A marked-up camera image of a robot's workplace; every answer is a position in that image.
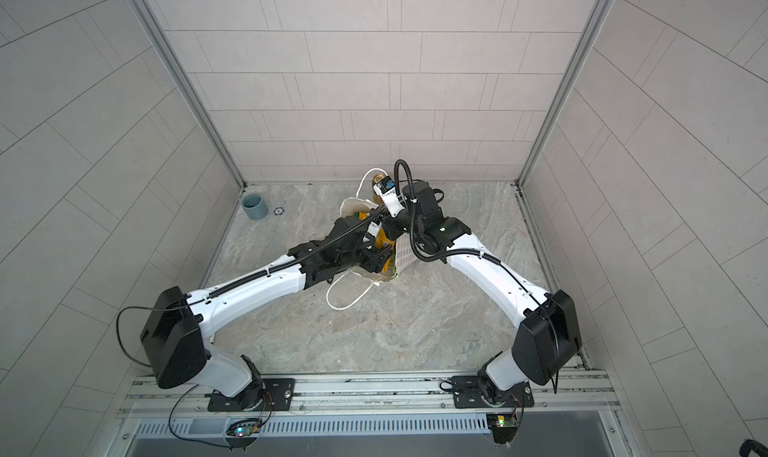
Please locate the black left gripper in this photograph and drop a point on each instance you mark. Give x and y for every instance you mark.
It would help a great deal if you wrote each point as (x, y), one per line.
(377, 259)

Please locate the aluminium corner frame post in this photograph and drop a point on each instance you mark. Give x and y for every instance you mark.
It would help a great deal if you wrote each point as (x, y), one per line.
(580, 54)
(169, 59)

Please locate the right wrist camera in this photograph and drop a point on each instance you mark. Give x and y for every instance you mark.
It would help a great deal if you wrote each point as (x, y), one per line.
(387, 191)

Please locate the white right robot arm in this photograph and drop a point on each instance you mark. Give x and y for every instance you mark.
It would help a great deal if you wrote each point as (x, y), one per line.
(548, 333)

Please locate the right circuit board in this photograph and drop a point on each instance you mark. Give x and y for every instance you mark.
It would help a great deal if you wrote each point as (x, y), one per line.
(503, 427)

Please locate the yellow mango snack bag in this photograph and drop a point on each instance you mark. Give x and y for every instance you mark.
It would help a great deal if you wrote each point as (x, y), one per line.
(378, 257)

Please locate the aluminium corner frame post right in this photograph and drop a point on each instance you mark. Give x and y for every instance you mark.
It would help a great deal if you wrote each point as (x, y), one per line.
(580, 54)

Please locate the circuit board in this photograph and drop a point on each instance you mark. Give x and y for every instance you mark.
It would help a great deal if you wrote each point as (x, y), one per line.
(246, 428)
(503, 427)

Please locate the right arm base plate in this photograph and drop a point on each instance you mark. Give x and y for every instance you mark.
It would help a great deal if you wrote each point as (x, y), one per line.
(469, 393)

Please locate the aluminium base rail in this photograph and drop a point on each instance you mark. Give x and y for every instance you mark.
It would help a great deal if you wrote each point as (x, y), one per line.
(391, 393)

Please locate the left circuit board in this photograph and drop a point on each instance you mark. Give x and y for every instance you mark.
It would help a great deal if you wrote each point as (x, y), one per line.
(246, 428)

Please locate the aluminium corner frame post left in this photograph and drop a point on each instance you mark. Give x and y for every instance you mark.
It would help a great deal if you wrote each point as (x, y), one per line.
(169, 59)

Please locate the white printed paper bag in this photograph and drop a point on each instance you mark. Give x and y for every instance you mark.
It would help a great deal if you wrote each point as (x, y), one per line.
(358, 209)

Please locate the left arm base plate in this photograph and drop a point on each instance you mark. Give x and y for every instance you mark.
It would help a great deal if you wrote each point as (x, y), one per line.
(273, 394)

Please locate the teal cup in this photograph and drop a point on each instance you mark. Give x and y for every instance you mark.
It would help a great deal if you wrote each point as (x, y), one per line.
(254, 207)

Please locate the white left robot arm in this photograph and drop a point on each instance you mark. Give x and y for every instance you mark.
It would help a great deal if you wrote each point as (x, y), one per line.
(176, 335)

